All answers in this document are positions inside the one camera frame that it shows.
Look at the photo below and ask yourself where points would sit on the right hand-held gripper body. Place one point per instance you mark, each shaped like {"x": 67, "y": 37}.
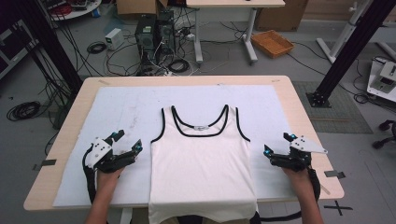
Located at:
{"x": 295, "y": 158}

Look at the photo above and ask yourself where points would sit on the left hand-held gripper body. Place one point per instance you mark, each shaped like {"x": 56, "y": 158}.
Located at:
{"x": 107, "y": 160}

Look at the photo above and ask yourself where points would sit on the white tank top black trim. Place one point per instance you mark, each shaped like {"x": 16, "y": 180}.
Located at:
{"x": 202, "y": 174}

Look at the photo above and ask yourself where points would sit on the person's left hand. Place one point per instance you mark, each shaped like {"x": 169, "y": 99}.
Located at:
{"x": 107, "y": 179}

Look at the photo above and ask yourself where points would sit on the person's right hand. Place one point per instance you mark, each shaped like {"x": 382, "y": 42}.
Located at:
{"x": 297, "y": 179}

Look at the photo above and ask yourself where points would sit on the grey tape strip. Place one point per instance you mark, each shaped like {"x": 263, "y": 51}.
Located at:
{"x": 334, "y": 174}
{"x": 46, "y": 162}

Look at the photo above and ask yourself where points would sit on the grey floor mat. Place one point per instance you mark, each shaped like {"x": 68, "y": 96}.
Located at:
{"x": 339, "y": 121}

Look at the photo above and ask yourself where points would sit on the black tape cross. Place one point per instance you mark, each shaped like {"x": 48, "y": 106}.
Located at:
{"x": 337, "y": 207}

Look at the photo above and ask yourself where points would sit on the white foam mat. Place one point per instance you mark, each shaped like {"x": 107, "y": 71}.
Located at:
{"x": 186, "y": 96}

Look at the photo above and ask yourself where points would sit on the white power strip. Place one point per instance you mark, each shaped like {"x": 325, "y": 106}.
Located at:
{"x": 168, "y": 73}

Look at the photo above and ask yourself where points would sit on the black office chair base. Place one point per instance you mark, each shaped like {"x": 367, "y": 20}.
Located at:
{"x": 386, "y": 127}

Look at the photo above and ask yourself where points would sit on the orange tray on floor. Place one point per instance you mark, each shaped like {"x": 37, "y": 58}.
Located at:
{"x": 272, "y": 43}

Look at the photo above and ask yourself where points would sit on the white power supply box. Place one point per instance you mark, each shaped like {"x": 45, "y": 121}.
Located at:
{"x": 113, "y": 39}

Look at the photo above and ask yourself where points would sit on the large black computer tower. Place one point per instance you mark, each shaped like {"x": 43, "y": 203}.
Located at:
{"x": 145, "y": 40}

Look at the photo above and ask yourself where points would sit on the white metal stand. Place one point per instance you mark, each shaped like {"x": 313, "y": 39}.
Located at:
{"x": 341, "y": 40}

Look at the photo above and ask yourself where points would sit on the white machine on floor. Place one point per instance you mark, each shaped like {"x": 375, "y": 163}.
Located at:
{"x": 384, "y": 81}

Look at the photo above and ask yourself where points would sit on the small black computer tower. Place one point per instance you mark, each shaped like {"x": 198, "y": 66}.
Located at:
{"x": 165, "y": 32}

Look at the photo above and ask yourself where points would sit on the closed cardboard box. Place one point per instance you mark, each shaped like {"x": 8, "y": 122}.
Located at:
{"x": 280, "y": 15}

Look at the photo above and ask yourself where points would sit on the round white table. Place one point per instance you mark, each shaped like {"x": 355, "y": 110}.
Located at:
{"x": 84, "y": 11}

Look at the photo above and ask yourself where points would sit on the dark equipment cabinet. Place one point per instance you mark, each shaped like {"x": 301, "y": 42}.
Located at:
{"x": 12, "y": 46}

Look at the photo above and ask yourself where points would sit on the white desk with metal legs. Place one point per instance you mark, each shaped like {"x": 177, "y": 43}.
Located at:
{"x": 236, "y": 3}

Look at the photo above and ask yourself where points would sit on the black aluminium frame post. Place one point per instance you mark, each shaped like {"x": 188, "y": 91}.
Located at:
{"x": 49, "y": 40}
{"x": 351, "y": 49}

